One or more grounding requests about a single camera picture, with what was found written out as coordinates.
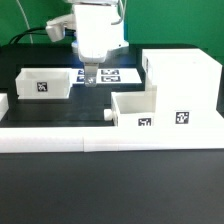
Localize white rear drawer box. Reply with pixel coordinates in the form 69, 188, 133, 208
15, 68, 71, 99

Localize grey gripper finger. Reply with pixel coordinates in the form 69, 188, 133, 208
84, 63, 98, 87

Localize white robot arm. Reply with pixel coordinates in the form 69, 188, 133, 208
46, 0, 129, 87

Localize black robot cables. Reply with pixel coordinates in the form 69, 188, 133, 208
8, 26, 51, 46

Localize white drawer box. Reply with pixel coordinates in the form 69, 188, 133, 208
104, 91, 156, 128
15, 68, 71, 99

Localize white thin cable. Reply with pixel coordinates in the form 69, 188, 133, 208
15, 0, 35, 45

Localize white drawer cabinet housing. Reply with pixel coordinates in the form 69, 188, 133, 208
142, 48, 223, 128

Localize white U-shaped fence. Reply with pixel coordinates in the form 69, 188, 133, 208
0, 93, 224, 154

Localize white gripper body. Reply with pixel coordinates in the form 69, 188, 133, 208
46, 3, 122, 63

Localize white marker tag sheet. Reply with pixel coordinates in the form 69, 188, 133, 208
70, 68, 141, 84

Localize white front drawer box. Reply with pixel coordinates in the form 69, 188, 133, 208
104, 91, 156, 128

